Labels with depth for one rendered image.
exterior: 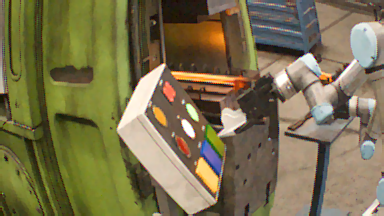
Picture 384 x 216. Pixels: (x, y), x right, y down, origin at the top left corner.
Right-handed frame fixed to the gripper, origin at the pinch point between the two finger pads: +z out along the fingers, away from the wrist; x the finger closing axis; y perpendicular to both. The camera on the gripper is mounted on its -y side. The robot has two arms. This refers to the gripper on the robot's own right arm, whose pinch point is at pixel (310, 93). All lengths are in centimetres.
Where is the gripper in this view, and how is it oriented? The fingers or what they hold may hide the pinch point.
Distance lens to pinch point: 199.4
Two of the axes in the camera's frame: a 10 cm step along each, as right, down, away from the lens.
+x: 5.1, -3.5, 7.9
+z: -8.6, -1.0, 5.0
